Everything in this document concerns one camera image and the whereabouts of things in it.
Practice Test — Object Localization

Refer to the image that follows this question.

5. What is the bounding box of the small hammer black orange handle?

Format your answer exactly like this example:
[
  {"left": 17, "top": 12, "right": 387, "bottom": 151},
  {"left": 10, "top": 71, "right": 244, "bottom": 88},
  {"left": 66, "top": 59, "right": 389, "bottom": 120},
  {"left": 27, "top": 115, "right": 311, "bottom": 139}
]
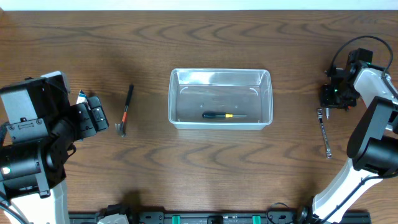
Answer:
[{"left": 115, "top": 84, "right": 134, "bottom": 138}]

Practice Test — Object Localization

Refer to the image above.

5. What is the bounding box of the slim black yellow screwdriver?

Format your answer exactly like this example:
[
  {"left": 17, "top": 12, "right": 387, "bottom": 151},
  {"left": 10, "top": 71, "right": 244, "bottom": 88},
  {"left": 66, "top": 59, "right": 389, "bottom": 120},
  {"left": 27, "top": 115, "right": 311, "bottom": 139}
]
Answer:
[{"left": 202, "top": 111, "right": 247, "bottom": 119}]

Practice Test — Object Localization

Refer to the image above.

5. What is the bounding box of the blue white small box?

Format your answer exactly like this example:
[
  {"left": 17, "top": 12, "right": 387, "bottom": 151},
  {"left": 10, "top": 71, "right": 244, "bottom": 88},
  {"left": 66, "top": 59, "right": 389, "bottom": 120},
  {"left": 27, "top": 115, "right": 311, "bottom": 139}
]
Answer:
[{"left": 76, "top": 90, "right": 88, "bottom": 104}]

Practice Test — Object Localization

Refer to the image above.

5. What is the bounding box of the black mounting rail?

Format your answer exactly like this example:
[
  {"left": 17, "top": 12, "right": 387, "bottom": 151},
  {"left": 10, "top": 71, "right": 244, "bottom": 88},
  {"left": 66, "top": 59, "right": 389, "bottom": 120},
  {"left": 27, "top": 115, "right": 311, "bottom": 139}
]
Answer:
[{"left": 68, "top": 203, "right": 373, "bottom": 224}]

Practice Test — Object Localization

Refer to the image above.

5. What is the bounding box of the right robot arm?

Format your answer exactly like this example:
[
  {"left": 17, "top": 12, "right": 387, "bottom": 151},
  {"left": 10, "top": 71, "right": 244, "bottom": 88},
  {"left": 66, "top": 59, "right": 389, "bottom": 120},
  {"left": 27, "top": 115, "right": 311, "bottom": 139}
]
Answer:
[{"left": 296, "top": 48, "right": 397, "bottom": 223}]

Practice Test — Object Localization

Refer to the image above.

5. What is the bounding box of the clear plastic container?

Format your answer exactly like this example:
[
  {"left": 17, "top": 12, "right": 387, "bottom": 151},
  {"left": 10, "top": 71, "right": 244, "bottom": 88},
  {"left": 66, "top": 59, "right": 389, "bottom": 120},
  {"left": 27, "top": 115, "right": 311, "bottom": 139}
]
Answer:
[{"left": 168, "top": 68, "right": 274, "bottom": 130}]

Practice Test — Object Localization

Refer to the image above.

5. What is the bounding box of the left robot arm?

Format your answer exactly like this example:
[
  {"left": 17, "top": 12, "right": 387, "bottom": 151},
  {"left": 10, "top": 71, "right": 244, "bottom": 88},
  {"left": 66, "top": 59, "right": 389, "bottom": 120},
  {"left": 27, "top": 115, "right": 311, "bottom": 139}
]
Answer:
[{"left": 1, "top": 73, "right": 109, "bottom": 223}]

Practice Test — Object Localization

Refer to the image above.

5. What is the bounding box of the stubby yellow black screwdriver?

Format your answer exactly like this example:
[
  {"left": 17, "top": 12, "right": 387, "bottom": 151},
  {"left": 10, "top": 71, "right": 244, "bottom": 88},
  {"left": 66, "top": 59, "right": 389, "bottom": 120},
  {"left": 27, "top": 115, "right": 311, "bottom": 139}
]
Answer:
[{"left": 325, "top": 108, "right": 330, "bottom": 119}]

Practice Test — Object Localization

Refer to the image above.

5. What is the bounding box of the right black cable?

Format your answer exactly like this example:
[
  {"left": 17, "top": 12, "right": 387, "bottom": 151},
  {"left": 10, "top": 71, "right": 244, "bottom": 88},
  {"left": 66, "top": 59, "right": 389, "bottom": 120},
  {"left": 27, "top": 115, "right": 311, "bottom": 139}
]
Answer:
[{"left": 325, "top": 35, "right": 395, "bottom": 78}]

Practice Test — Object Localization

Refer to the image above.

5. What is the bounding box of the silver ratchet wrench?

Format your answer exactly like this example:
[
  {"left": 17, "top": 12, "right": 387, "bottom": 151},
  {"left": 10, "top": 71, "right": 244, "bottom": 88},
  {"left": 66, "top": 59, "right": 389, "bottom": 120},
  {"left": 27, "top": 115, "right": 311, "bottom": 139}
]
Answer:
[{"left": 317, "top": 108, "right": 332, "bottom": 159}]

